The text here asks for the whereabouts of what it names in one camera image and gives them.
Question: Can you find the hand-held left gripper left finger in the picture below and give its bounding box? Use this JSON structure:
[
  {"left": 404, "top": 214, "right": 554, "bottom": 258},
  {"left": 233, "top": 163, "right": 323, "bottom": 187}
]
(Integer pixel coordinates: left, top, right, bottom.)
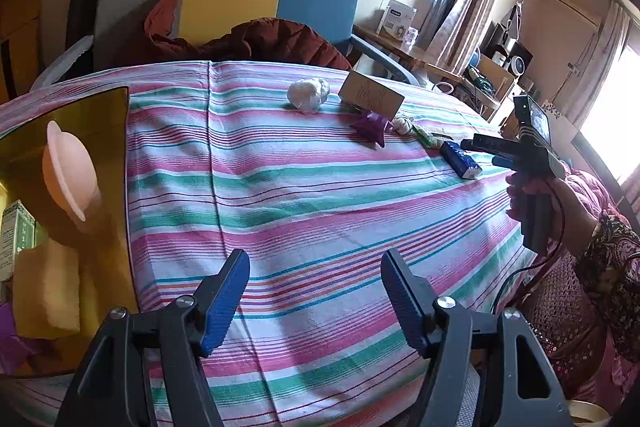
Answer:
[{"left": 54, "top": 248, "right": 251, "bottom": 427}]

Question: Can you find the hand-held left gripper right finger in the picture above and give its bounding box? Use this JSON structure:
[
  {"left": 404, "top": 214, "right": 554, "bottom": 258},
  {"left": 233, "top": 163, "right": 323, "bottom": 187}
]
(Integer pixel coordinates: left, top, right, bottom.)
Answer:
[{"left": 381, "top": 248, "right": 573, "bottom": 427}]

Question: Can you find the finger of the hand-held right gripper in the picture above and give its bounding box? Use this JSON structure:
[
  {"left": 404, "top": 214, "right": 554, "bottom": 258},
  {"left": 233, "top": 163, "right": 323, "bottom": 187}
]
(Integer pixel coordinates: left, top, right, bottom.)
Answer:
[
  {"left": 460, "top": 139, "right": 523, "bottom": 168},
  {"left": 472, "top": 133, "right": 523, "bottom": 154}
]

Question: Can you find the blue tissue packet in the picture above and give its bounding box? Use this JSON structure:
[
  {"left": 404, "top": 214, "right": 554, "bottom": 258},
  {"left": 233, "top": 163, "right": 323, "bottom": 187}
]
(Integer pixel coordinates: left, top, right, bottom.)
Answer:
[{"left": 440, "top": 141, "right": 482, "bottom": 180}]

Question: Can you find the green candy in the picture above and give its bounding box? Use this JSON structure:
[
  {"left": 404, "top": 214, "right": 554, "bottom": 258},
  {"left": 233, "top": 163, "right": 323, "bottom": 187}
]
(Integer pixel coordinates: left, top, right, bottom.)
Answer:
[{"left": 410, "top": 127, "right": 451, "bottom": 148}]

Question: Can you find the purple star-shaped pouch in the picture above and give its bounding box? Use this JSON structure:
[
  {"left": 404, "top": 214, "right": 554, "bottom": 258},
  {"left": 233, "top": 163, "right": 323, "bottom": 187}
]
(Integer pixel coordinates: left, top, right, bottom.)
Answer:
[{"left": 350, "top": 111, "right": 393, "bottom": 150}]

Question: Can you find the cream printed carton box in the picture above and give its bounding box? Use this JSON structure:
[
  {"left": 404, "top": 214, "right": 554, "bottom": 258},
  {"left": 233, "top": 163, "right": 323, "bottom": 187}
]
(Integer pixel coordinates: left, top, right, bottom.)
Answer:
[{"left": 338, "top": 69, "right": 406, "bottom": 120}]

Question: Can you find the yellow sponge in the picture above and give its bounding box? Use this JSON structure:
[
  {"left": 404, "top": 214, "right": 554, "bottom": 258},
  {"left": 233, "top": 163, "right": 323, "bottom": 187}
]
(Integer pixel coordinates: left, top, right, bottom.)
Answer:
[{"left": 12, "top": 239, "right": 82, "bottom": 340}]

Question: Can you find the gold tin box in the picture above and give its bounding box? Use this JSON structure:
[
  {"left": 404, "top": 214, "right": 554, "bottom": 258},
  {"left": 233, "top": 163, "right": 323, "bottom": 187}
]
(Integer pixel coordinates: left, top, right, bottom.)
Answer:
[{"left": 0, "top": 86, "right": 141, "bottom": 378}]

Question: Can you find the green white carton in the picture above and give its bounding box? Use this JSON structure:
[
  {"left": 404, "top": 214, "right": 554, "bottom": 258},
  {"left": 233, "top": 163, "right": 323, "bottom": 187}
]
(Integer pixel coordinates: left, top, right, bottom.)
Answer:
[{"left": 0, "top": 202, "right": 36, "bottom": 283}]

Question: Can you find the person's right hand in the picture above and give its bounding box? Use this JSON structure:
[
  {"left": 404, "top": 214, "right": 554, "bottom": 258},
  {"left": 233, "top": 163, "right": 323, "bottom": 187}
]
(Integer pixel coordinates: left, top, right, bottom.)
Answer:
[{"left": 505, "top": 170, "right": 535, "bottom": 235}]

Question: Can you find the black audio speaker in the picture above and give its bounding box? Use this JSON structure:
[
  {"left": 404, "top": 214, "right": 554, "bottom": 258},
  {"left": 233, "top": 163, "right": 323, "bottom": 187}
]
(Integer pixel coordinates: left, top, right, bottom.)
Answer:
[{"left": 500, "top": 39, "right": 533, "bottom": 78}]

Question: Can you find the wooden side desk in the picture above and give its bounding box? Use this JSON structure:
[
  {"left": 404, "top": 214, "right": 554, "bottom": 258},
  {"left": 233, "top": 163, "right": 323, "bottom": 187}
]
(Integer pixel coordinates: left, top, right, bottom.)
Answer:
[{"left": 352, "top": 24, "right": 516, "bottom": 118}]

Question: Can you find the striped pink green tablecloth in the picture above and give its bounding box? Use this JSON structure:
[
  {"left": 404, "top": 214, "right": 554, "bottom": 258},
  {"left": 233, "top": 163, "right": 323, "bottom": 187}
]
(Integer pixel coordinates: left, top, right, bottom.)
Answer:
[{"left": 0, "top": 59, "right": 551, "bottom": 427}]

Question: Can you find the white appliance carton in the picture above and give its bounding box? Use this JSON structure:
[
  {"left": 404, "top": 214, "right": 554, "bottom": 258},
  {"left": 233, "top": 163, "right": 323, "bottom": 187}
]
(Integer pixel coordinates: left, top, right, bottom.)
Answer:
[{"left": 377, "top": 0, "right": 417, "bottom": 42}]

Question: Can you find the maroon jacket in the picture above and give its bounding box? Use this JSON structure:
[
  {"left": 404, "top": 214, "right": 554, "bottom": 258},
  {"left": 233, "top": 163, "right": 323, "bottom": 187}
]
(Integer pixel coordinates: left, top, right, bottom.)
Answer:
[{"left": 144, "top": 0, "right": 353, "bottom": 70}]

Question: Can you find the wooden wardrobe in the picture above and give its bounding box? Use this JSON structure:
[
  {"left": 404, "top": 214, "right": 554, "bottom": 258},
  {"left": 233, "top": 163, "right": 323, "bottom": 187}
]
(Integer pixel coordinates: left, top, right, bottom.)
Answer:
[{"left": 0, "top": 0, "right": 51, "bottom": 102}]

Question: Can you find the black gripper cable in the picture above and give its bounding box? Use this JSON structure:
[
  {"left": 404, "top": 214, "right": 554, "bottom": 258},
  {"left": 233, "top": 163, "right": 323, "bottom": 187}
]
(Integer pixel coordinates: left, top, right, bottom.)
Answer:
[{"left": 490, "top": 179, "right": 568, "bottom": 315}]

